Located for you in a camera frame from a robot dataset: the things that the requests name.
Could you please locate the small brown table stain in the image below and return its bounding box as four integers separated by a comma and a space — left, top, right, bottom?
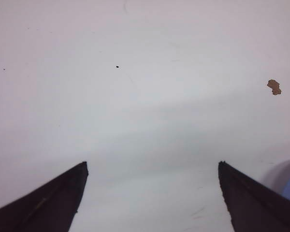
267, 79, 282, 96

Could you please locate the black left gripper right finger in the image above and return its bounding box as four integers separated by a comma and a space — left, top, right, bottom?
217, 161, 290, 232

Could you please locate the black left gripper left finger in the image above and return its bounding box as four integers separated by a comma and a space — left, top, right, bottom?
0, 161, 88, 232

